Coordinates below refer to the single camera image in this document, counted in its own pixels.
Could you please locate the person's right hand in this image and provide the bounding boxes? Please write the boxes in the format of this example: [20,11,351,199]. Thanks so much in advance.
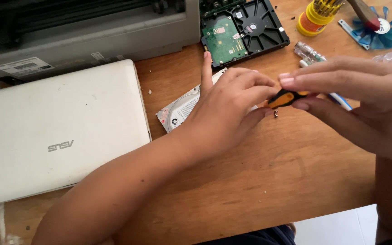
[279,56,392,164]

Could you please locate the person's left hand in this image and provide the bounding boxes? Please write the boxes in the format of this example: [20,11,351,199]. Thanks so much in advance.
[178,51,279,164]

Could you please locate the orange and black screwdriver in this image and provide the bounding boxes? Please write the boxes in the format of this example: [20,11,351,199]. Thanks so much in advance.
[263,89,310,110]

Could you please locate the white and blue pen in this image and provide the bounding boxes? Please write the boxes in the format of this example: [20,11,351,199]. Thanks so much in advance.
[299,59,353,111]

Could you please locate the silver hard drive white label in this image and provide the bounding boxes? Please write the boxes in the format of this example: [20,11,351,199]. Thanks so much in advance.
[155,67,258,133]

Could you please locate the blue fan impeller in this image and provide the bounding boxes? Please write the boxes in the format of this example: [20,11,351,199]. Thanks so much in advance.
[352,6,392,50]

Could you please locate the wooden brush red ferrule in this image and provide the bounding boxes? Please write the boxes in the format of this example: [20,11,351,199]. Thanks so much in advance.
[347,0,382,32]

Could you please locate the black hard drive green board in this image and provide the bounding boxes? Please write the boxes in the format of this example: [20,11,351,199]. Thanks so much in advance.
[201,0,291,69]

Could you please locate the yellow screwdriver bit set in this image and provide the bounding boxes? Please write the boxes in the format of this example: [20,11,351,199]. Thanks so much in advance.
[296,0,345,37]

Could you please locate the green circuit board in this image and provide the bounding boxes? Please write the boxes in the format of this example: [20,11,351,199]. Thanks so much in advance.
[199,0,247,18]

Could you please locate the person's dark shorts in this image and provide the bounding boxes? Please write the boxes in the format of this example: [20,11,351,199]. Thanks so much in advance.
[194,224,297,245]

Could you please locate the grey printer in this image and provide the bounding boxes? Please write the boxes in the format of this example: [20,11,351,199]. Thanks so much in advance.
[0,0,202,82]

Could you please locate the white laptop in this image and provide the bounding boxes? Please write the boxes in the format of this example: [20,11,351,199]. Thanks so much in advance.
[0,59,152,205]

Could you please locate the small metal bracket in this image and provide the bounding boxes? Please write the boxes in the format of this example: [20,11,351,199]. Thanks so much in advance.
[338,19,371,51]

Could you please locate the clear handle screwdriver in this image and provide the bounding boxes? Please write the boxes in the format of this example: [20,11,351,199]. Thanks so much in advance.
[294,41,326,64]

